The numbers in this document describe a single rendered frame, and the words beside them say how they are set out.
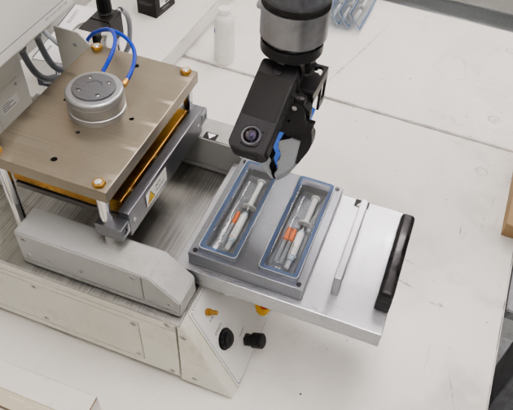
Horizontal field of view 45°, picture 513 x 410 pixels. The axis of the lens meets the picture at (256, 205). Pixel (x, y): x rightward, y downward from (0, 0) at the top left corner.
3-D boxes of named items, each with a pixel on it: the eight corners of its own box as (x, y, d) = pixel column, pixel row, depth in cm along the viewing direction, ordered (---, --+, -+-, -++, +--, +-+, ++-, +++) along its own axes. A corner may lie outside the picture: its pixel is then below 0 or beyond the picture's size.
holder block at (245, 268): (188, 263, 85) (187, 251, 83) (241, 169, 98) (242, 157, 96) (300, 301, 82) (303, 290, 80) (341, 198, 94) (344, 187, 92)
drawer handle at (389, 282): (373, 308, 81) (379, 292, 78) (396, 228, 91) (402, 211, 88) (388, 313, 81) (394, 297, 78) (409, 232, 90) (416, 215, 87)
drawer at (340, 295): (175, 280, 88) (172, 246, 82) (233, 178, 102) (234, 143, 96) (376, 350, 81) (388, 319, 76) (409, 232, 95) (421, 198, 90)
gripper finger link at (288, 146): (308, 162, 85) (316, 111, 78) (293, 190, 81) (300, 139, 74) (287, 155, 86) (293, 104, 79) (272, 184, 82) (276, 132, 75)
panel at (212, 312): (237, 387, 96) (186, 313, 85) (297, 247, 115) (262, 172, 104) (248, 389, 95) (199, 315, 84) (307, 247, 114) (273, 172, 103)
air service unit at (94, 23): (76, 97, 107) (59, 22, 96) (117, 53, 117) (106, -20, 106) (102, 104, 106) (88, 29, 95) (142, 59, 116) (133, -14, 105)
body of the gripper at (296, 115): (325, 105, 79) (339, 22, 70) (303, 146, 74) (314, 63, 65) (270, 89, 81) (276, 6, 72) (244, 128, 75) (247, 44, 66)
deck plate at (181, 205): (-96, 228, 93) (-99, 224, 92) (37, 96, 115) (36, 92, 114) (179, 328, 84) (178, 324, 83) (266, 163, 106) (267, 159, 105)
